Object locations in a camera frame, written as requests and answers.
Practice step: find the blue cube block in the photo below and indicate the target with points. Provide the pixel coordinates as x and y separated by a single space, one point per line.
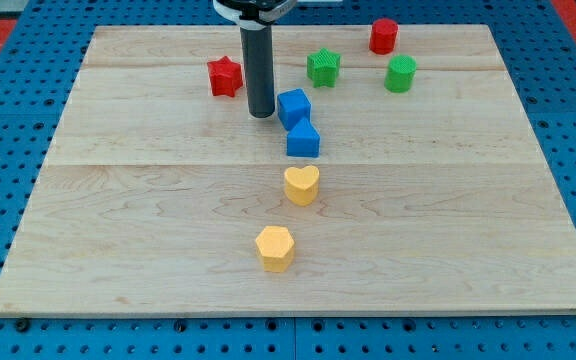
293 106

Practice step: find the red star block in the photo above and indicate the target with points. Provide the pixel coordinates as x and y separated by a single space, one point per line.
225 77

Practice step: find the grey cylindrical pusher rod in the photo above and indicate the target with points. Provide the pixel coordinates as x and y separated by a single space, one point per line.
259 73

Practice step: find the green cylinder block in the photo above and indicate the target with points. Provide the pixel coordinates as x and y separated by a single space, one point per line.
401 70

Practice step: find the yellow heart block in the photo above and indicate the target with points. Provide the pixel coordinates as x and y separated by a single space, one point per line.
301 185

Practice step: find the light wooden board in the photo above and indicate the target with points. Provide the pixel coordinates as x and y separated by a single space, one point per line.
434 202

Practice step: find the red cylinder block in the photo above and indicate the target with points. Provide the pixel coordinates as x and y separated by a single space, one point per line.
383 36

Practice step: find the yellow hexagon block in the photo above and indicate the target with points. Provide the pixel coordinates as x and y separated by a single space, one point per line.
275 248

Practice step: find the blue triangular prism block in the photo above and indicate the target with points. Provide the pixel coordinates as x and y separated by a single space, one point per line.
303 140

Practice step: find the green star block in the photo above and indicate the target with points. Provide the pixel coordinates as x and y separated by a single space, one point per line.
323 67

